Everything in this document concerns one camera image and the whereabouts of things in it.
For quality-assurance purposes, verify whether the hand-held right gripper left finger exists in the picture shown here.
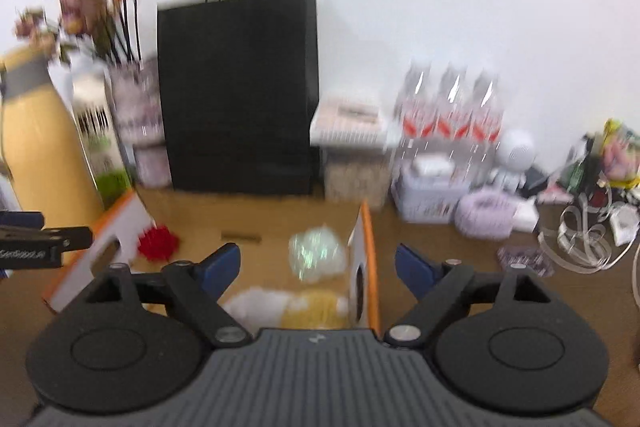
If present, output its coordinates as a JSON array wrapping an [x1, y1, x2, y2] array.
[[84, 243, 254, 349]]

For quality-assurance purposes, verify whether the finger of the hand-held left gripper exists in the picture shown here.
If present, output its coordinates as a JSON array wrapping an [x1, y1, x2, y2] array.
[[0, 212, 95, 254]]

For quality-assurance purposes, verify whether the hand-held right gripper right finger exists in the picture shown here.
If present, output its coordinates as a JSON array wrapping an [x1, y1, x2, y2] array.
[[383, 243, 559, 351]]

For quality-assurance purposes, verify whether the orange-edged cardboard box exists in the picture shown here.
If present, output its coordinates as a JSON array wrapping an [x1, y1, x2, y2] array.
[[42, 187, 384, 344]]

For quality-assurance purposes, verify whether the white fluffy ball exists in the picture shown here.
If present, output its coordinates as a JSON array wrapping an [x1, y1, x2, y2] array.
[[222, 286, 307, 326]]

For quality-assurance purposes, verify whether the red pom-pom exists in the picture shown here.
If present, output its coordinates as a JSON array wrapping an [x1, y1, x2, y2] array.
[[137, 222, 182, 264]]

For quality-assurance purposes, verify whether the lavender tin box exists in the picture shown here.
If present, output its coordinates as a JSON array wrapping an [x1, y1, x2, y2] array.
[[391, 166, 472, 224]]

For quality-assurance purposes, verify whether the purple fluffy scrunchie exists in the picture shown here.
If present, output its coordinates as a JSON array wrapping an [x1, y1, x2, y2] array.
[[454, 189, 519, 241]]

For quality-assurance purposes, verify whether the yellow thermos bottle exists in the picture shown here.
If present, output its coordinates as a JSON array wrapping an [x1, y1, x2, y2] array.
[[0, 44, 107, 228]]

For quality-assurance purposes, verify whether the iridescent plastic ball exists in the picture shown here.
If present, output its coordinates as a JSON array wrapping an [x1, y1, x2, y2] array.
[[288, 227, 349, 284]]

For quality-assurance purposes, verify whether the white and green tube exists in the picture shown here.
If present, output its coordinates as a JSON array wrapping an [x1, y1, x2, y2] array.
[[70, 69, 134, 208]]

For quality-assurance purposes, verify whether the yellow fluffy ball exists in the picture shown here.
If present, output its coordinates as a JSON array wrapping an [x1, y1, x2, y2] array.
[[281, 289, 351, 331]]

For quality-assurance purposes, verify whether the white earbuds case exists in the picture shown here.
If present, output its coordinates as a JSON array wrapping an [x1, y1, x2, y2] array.
[[412, 156, 454, 180]]

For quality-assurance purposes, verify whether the clear container of nuts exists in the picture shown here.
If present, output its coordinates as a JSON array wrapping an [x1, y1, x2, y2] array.
[[322, 142, 394, 213]]

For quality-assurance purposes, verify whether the dark printed card packet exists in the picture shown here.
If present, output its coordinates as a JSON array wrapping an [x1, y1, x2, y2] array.
[[497, 245, 556, 278]]

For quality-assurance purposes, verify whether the white charger block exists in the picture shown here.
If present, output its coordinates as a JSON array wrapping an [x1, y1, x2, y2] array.
[[512, 199, 542, 234]]

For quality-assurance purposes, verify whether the floral patterned vase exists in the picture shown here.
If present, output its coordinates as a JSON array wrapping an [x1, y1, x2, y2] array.
[[107, 56, 174, 188]]

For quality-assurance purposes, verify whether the small black device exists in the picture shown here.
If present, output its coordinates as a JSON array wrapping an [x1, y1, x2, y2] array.
[[522, 166, 552, 198]]

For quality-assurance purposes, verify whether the white robot figure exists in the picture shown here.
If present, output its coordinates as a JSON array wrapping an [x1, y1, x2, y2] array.
[[487, 129, 537, 193]]

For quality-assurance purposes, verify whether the translucent ribbon coil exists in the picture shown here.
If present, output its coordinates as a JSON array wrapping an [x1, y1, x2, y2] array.
[[537, 201, 634, 276]]

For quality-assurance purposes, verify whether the clear water bottle red label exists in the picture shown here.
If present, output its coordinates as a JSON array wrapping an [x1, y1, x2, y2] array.
[[467, 69, 504, 158], [397, 62, 437, 158], [434, 64, 472, 158]]

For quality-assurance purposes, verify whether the white flat box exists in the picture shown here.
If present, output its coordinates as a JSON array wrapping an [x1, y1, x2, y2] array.
[[309, 94, 391, 148]]

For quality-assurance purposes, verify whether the black paper bag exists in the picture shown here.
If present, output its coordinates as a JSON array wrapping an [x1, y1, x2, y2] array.
[[156, 0, 321, 197]]

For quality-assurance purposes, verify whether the white power adapter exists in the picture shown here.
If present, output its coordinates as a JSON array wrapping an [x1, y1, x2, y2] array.
[[607, 204, 639, 246]]

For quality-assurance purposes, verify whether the pile of colourful clutter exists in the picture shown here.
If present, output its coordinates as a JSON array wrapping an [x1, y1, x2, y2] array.
[[550, 119, 640, 208]]

